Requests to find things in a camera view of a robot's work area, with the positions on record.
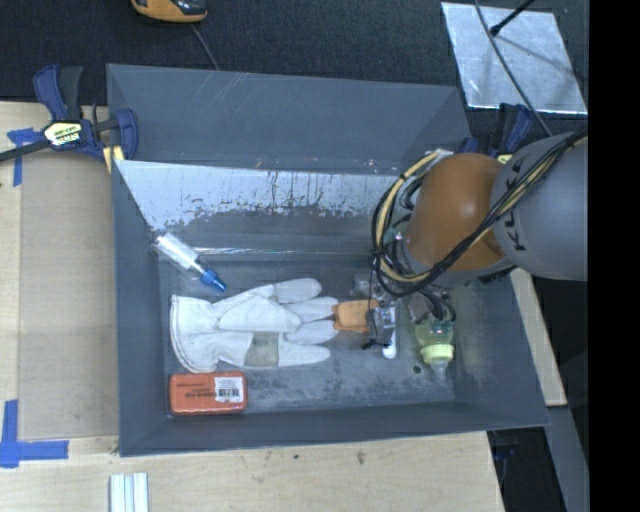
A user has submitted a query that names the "white work glove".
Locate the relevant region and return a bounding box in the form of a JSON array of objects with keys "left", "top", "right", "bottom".
[{"left": 168, "top": 277, "right": 341, "bottom": 374}]

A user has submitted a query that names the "orange sponge block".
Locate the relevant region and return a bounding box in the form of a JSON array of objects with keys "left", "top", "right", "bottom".
[{"left": 331, "top": 298, "right": 380, "bottom": 333}]

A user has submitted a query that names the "clear bottle with yellow cap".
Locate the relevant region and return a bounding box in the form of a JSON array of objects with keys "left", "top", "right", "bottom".
[{"left": 414, "top": 319, "right": 458, "bottom": 382}]

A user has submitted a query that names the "clear bottle with blue tip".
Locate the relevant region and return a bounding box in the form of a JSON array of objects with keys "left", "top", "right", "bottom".
[{"left": 150, "top": 231, "right": 228, "bottom": 293}]

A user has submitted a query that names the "grey metal bin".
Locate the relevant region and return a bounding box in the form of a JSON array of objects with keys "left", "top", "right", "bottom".
[{"left": 104, "top": 63, "right": 552, "bottom": 457}]

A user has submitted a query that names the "orange packet with white label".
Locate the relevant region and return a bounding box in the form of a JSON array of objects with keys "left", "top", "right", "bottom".
[{"left": 167, "top": 370, "right": 249, "bottom": 417}]

